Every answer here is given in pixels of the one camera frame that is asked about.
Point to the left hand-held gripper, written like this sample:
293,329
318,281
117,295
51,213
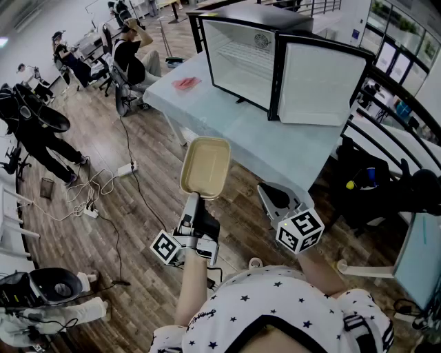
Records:
205,246

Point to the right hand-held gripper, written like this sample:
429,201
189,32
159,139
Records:
299,231

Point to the beige food tray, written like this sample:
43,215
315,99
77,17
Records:
206,165

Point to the black mini fridge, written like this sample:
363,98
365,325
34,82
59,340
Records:
317,82

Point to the person's left forearm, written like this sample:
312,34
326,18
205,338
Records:
191,289

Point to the person's right forearm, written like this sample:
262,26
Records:
320,272

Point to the table with pale blue cover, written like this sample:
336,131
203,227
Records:
241,138
420,255

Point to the person's beige shoe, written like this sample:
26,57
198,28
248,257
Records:
255,263

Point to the white power strip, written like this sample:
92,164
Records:
91,212
126,169

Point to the small yellow ball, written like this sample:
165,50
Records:
350,184

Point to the black bag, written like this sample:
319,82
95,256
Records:
361,207

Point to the blue cup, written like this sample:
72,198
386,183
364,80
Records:
371,176

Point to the white star-print shirt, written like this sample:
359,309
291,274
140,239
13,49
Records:
275,303

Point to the pink cloth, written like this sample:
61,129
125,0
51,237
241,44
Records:
186,83

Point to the black office chair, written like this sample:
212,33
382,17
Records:
122,93

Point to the teal dustpan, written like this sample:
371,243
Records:
175,62

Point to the glass double door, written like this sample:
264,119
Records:
386,57

